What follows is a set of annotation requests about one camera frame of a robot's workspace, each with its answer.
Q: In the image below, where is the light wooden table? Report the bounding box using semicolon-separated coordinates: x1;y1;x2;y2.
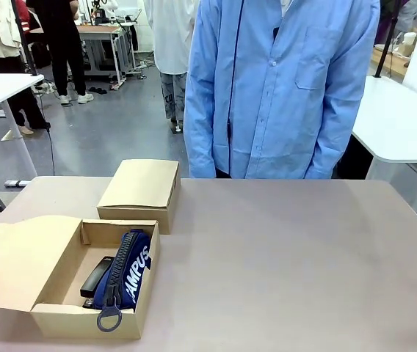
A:
372;43;416;78

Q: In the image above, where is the navy zipper pencil case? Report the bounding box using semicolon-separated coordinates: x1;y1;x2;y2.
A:
95;228;155;333

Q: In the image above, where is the person in blue shirt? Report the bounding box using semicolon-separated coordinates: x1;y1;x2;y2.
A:
183;0;382;181

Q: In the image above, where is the black floor cable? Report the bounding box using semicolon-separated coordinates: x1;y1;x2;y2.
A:
34;83;57;177

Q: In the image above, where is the figure in white shirt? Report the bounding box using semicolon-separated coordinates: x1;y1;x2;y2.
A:
142;0;199;133

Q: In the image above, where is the white table with rounded corner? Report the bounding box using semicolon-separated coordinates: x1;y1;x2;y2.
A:
350;74;417;210

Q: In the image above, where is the person in black clothes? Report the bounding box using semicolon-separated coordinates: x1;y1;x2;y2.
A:
26;0;95;106

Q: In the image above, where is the black stand pole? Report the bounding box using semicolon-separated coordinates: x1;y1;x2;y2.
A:
374;0;402;80

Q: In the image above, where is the black tripod pole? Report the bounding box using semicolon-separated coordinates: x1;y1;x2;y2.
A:
12;0;39;76

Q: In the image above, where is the person in black trousers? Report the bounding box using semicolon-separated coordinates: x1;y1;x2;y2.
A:
9;86;52;136

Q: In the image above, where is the large cardboard box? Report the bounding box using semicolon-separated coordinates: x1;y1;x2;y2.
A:
0;215;162;340

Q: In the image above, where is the wooden top grey desk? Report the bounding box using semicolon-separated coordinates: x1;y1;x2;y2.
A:
28;21;139;84

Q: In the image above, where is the black stapler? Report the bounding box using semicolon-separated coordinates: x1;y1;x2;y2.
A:
79;257;114;307

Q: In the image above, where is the small cardboard box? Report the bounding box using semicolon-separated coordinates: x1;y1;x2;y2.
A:
95;158;181;235

